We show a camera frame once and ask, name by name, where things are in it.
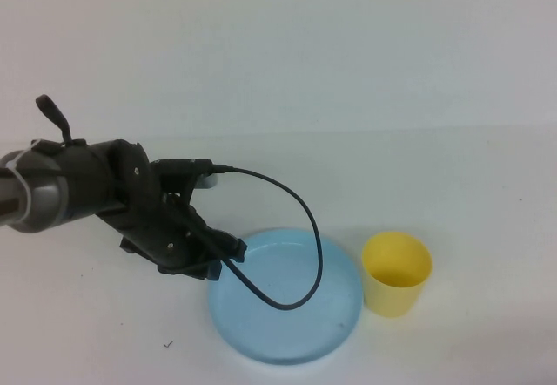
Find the white zip tie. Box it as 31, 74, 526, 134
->
0, 139, 48, 225

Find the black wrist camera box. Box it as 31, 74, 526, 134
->
151, 157, 219, 195

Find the light blue round plate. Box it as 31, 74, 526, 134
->
207, 226, 365, 365

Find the black camera cable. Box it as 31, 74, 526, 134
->
163, 165, 324, 311

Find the black bent arm cable stub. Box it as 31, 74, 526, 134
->
35, 94, 87, 147

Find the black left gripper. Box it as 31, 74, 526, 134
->
96, 138, 248, 282

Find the yellow plastic cup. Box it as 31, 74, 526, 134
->
360, 230, 433, 319

